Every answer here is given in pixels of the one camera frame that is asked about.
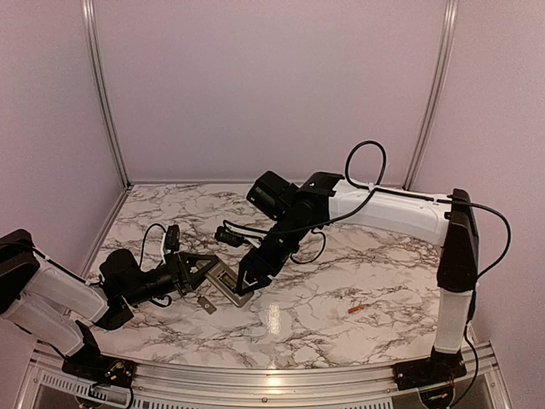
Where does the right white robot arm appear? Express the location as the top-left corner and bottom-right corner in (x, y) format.
(236, 171), (479, 382)

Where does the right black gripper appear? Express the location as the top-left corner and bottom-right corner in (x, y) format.
(235, 209), (314, 296)

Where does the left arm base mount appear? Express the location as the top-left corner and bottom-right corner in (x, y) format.
(62, 351), (136, 388)

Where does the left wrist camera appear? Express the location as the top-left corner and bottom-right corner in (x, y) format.
(161, 224), (180, 262)

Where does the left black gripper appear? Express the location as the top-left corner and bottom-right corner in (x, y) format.
(123, 251), (219, 307)

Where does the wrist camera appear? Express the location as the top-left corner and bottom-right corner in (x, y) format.
(215, 226), (261, 248)
(161, 224), (180, 262)

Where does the left aluminium frame post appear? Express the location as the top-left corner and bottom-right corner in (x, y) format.
(81, 0), (130, 188)

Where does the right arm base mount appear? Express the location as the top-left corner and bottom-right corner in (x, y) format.
(393, 358), (468, 390)

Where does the aluminium frame post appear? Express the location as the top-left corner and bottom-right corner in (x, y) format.
(81, 0), (130, 188)
(403, 0), (459, 190)

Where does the right aluminium frame post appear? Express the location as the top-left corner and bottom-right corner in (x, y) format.
(403, 0), (459, 190)

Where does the front aluminium rail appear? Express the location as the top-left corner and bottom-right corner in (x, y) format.
(14, 343), (513, 408)

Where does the black green battery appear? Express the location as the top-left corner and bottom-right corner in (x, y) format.
(219, 274), (237, 292)

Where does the orange battery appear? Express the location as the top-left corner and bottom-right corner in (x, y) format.
(347, 305), (365, 314)

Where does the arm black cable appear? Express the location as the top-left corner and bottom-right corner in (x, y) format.
(139, 222), (169, 269)
(344, 140), (388, 193)

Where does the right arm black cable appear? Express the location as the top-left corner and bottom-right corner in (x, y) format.
(344, 140), (388, 193)

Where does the grey remote control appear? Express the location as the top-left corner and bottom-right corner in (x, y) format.
(205, 261), (254, 308)

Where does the grey battery cover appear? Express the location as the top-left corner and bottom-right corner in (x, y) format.
(197, 296), (217, 314)

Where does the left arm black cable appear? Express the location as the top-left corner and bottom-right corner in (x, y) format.
(139, 222), (169, 269)

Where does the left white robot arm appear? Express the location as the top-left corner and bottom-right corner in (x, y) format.
(1, 229), (220, 379)

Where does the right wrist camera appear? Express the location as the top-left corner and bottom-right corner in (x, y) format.
(215, 226), (261, 248)

